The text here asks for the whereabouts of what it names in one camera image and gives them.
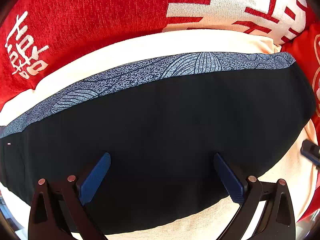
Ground black pants with blue trim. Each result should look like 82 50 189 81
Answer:
0 51 317 236

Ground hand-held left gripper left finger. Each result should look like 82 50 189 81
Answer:
28 152 112 240

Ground red blanket with white print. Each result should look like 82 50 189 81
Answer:
0 0 320 108

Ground red cushion with gold print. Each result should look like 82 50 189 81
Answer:
281 22 320 120

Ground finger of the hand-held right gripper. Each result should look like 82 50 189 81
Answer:
300 140 320 171

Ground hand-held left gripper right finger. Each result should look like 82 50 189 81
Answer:
214 152 297 240

